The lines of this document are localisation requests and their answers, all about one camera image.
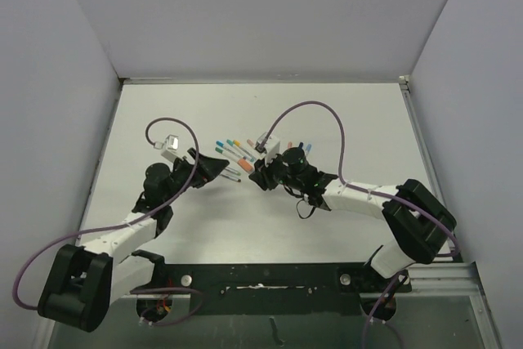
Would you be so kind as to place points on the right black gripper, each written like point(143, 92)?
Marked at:
point(263, 172)

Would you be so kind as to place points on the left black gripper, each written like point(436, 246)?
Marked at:
point(207, 168)

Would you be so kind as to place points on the orange capped fat marker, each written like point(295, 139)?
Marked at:
point(245, 165)

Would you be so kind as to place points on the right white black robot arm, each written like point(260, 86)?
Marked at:
point(419, 222)

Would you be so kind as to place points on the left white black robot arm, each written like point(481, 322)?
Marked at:
point(85, 280)

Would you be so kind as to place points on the magenta capped pen lower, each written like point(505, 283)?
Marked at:
point(231, 177)

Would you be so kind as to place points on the green capped pen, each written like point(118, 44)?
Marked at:
point(233, 171)

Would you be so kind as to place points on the light blue capped pen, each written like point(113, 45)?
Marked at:
point(229, 150)

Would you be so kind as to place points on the yellow capped pen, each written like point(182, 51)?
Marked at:
point(244, 150)

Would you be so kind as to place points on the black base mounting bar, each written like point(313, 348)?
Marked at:
point(280, 289)

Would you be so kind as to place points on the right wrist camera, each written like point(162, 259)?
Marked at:
point(268, 146)

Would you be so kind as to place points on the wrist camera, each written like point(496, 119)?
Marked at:
point(168, 148)
point(268, 146)

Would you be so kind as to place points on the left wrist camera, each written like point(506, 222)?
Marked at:
point(168, 148)

